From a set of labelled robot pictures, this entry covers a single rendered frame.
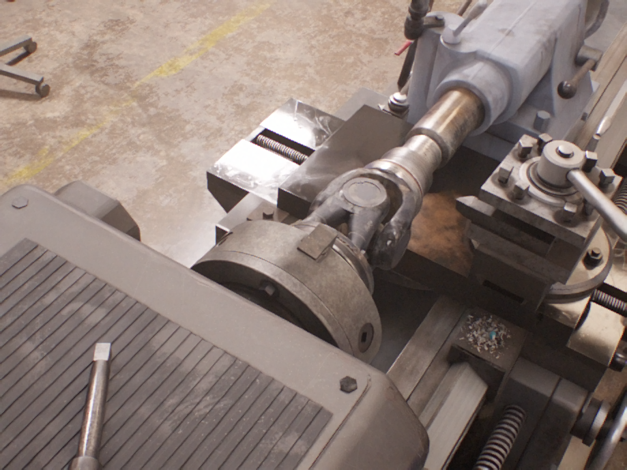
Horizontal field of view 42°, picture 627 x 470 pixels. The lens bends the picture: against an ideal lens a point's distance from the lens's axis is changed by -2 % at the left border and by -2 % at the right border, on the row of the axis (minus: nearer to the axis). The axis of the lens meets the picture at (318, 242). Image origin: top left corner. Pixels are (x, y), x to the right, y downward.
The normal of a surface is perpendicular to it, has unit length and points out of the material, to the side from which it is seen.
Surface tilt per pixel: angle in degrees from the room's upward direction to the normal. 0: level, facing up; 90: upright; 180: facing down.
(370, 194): 0
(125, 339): 0
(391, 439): 45
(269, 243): 10
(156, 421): 0
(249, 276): 90
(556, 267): 90
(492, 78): 28
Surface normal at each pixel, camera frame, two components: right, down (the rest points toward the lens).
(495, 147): -0.52, 0.58
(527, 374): 0.08, -0.70
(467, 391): 0.57, -0.33
